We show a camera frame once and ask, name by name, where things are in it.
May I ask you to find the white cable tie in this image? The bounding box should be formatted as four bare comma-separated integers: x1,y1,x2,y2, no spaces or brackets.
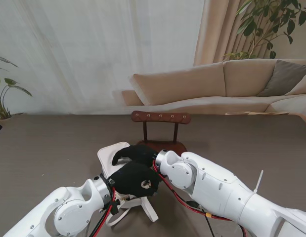
253,169,264,194

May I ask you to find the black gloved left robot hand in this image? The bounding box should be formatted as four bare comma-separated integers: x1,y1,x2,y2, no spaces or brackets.
107,161,161,198

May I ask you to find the right arm red cable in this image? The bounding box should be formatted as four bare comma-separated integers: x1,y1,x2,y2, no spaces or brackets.
152,160,249,237

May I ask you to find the dark wooden jewelry stand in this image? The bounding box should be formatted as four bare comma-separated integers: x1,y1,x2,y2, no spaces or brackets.
131,110,193,154

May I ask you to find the grey cushion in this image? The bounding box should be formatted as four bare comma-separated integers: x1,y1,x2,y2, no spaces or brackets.
257,59,306,97

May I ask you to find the arm red cable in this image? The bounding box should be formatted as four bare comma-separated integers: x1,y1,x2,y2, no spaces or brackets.
152,160,249,237
89,186,119,237

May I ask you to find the white sheer curtain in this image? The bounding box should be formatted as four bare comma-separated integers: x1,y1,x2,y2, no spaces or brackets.
0,0,205,116

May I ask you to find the cream handbag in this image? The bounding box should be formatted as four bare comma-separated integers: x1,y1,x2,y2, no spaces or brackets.
97,141,160,227

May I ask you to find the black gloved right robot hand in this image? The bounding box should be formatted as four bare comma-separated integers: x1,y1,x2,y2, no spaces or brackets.
111,145,159,171

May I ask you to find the black cable with plug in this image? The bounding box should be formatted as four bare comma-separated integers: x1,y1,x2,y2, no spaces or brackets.
186,200,218,237

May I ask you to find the large leaf green plant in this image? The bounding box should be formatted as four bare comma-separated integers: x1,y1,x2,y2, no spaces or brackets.
0,53,33,120

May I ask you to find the beige curtain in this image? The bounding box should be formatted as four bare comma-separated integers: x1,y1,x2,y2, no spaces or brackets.
193,0,306,67

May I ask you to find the left arm red cable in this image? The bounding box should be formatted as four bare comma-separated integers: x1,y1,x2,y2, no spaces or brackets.
89,186,119,237

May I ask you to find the dark green leafy plant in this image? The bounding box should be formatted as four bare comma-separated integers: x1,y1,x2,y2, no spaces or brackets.
221,0,306,60

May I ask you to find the beige sofa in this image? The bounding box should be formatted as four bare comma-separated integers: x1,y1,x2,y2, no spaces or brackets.
122,58,306,121

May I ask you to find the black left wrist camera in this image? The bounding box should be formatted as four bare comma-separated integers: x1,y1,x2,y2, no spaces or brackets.
109,199,119,216

